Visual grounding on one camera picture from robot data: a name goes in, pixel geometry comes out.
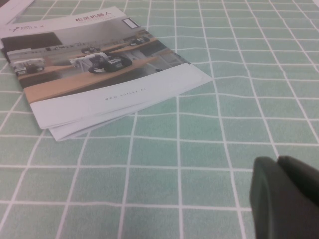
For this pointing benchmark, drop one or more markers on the brochure with grey photo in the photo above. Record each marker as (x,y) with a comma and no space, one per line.
(12,10)

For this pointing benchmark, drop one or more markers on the brochure with robot photo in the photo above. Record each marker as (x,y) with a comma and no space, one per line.
(99,62)

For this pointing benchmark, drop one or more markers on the green grid tablecloth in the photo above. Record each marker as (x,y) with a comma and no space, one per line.
(199,174)

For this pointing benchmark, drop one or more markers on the white brochure under stack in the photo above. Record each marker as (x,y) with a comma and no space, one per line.
(65,135)

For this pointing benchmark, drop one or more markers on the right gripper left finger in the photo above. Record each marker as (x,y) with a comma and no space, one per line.
(266,199)

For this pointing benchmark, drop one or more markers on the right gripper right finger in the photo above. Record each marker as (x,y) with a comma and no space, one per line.
(306,199)

